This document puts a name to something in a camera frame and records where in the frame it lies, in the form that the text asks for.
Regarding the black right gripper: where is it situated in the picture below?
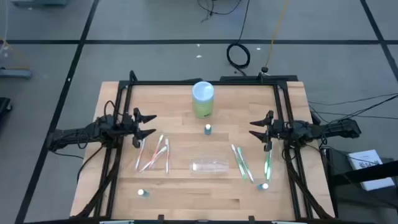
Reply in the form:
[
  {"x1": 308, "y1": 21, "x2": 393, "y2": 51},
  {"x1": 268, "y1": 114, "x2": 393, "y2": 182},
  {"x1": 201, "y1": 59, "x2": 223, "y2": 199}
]
[{"x1": 248, "y1": 110, "x2": 289, "y2": 152}]

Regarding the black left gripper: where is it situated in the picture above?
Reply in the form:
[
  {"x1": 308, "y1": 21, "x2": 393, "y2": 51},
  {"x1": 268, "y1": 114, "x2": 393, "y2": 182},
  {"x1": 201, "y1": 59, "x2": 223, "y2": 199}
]
[{"x1": 119, "y1": 107, "x2": 157, "y2": 149}]

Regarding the orange toothbrush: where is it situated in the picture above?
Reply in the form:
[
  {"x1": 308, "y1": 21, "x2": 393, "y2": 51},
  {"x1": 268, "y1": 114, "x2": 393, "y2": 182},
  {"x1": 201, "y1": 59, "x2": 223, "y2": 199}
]
[
  {"x1": 148, "y1": 134, "x2": 164, "y2": 170},
  {"x1": 134, "y1": 138, "x2": 146, "y2": 171},
  {"x1": 164, "y1": 138, "x2": 170, "y2": 175},
  {"x1": 139, "y1": 146, "x2": 168, "y2": 174}
]

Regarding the green toothbrush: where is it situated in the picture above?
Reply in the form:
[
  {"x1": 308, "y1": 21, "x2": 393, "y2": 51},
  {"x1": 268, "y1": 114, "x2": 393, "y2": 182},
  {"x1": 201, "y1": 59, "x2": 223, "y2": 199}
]
[
  {"x1": 266, "y1": 148, "x2": 274, "y2": 183},
  {"x1": 230, "y1": 144, "x2": 248, "y2": 180},
  {"x1": 237, "y1": 146, "x2": 255, "y2": 184},
  {"x1": 264, "y1": 148, "x2": 271, "y2": 175}
]

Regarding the green disinfecting wipes canister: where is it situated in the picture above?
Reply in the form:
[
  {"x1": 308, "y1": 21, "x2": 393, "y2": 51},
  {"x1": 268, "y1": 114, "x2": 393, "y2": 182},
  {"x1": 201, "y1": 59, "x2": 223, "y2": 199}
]
[{"x1": 191, "y1": 81, "x2": 215, "y2": 119}]

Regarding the clear acrylic organizer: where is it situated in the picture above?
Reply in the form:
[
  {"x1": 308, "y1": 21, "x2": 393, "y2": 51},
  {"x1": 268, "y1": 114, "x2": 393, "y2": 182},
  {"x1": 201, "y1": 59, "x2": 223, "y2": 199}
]
[{"x1": 189, "y1": 158, "x2": 230, "y2": 175}]

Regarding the black side cart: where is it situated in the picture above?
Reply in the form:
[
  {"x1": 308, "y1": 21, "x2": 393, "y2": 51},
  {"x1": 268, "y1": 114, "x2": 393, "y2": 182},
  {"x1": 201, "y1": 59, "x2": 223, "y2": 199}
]
[{"x1": 320, "y1": 146, "x2": 398, "y2": 224}]

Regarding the white printed box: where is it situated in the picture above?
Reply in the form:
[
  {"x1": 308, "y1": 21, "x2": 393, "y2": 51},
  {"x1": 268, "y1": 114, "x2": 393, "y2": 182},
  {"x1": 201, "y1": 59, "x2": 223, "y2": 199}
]
[{"x1": 346, "y1": 149, "x2": 396, "y2": 192}]

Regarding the grey flat base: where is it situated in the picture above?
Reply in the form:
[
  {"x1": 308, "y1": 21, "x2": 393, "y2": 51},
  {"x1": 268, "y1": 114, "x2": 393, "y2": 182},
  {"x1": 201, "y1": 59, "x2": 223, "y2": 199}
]
[{"x1": 0, "y1": 67, "x2": 33, "y2": 80}]

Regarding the black caster object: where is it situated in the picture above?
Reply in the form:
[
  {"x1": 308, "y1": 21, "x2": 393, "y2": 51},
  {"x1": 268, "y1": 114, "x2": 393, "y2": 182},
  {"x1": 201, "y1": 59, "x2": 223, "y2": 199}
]
[{"x1": 0, "y1": 96, "x2": 13, "y2": 121}]

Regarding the coiled black cable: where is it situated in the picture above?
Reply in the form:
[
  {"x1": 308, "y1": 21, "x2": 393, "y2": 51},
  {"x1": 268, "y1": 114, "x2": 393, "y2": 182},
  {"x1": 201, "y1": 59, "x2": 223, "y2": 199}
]
[{"x1": 226, "y1": 0, "x2": 251, "y2": 77}]

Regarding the black aluminium table frame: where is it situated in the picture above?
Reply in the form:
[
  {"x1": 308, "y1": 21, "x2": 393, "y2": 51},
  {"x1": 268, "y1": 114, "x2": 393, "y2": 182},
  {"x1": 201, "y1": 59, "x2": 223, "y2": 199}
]
[{"x1": 70, "y1": 70, "x2": 336, "y2": 224}]

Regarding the thin black cable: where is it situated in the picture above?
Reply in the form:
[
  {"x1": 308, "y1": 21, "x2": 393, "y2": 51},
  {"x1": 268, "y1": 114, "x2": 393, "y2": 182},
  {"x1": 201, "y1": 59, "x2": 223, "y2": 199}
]
[
  {"x1": 310, "y1": 111, "x2": 398, "y2": 120},
  {"x1": 307, "y1": 93, "x2": 398, "y2": 106}
]

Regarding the yellow cable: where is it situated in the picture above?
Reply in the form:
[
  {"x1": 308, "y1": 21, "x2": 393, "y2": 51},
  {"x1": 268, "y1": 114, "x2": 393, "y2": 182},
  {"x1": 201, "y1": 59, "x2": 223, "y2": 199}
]
[{"x1": 264, "y1": 0, "x2": 292, "y2": 69}]

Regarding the thick black cable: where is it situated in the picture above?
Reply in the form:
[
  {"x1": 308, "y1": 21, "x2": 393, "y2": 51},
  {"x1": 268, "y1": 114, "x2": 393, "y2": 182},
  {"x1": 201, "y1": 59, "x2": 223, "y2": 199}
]
[{"x1": 329, "y1": 95, "x2": 398, "y2": 123}]

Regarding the tangled black cable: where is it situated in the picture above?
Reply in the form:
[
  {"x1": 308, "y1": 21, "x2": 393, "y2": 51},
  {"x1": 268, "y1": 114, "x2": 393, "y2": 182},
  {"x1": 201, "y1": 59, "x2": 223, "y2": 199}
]
[{"x1": 197, "y1": 0, "x2": 243, "y2": 23}]

